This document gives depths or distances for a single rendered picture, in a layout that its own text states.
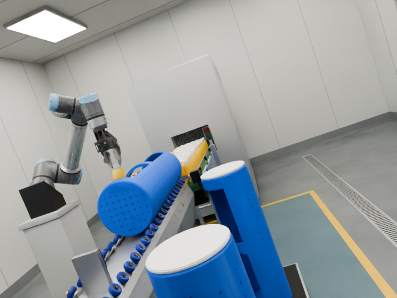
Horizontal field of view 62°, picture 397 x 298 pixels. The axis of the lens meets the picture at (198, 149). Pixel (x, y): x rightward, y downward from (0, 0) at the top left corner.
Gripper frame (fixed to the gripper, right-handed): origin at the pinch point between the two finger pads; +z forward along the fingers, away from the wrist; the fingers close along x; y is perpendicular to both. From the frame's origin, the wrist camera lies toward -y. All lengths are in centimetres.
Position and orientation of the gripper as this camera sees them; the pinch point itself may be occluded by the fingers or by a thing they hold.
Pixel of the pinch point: (116, 164)
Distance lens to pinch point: 174.1
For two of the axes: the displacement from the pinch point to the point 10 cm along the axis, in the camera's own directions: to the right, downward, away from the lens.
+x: 9.4, -3.1, -1.6
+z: 3.3, 9.3, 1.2
